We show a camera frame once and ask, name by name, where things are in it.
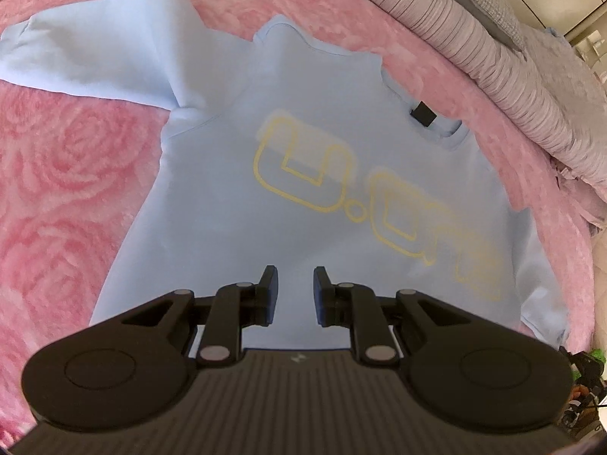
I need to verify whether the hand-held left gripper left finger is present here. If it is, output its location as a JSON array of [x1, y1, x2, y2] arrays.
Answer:
[[90, 265, 280, 367]]

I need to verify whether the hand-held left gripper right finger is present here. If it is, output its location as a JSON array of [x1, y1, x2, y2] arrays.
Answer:
[[313, 266, 538, 367]]

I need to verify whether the light blue sweatshirt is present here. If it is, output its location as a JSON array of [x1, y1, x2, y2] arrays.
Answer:
[[0, 0, 571, 349]]

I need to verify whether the pink floral blanket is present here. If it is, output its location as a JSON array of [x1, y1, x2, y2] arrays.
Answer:
[[0, 0, 604, 442]]

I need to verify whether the grey striped quilt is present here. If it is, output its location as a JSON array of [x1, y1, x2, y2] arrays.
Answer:
[[303, 0, 607, 228]]

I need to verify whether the white shelf unit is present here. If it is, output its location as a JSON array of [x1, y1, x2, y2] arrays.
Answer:
[[571, 26, 607, 83]]

